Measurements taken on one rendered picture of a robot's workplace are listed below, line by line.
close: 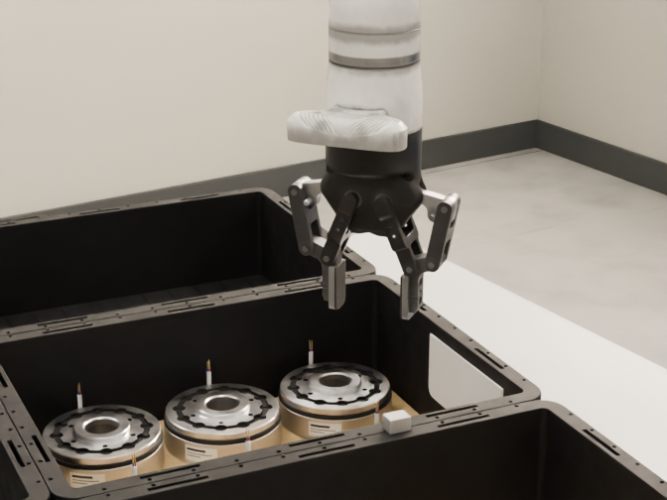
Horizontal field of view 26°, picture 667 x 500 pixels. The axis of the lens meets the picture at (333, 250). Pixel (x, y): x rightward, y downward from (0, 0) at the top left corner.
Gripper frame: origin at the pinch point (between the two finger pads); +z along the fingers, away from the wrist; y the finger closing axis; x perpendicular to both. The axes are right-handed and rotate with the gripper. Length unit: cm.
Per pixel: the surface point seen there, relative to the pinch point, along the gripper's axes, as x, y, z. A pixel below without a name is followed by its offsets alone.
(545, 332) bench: -65, -1, 30
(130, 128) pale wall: -260, 165, 70
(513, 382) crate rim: -2.4, -11.4, 7.1
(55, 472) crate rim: 23.7, 15.7, 7.0
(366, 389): -10.3, 4.0, 13.9
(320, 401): -6.8, 7.2, 14.0
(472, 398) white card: -6.4, -7.0, 11.1
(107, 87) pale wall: -254, 169, 57
